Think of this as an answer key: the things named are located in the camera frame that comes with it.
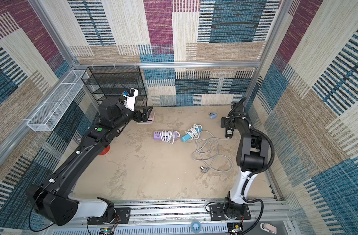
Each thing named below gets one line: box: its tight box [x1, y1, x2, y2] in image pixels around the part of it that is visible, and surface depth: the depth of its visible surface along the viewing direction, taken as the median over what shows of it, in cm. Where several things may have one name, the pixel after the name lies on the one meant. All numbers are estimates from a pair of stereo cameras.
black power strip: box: [224, 127, 234, 139], surface depth 104 cm
